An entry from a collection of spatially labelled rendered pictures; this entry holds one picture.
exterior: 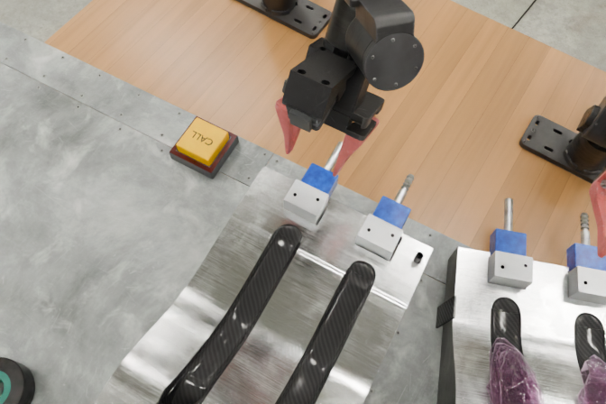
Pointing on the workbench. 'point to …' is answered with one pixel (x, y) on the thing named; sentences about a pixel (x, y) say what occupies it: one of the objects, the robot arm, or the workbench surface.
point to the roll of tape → (15, 382)
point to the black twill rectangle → (445, 312)
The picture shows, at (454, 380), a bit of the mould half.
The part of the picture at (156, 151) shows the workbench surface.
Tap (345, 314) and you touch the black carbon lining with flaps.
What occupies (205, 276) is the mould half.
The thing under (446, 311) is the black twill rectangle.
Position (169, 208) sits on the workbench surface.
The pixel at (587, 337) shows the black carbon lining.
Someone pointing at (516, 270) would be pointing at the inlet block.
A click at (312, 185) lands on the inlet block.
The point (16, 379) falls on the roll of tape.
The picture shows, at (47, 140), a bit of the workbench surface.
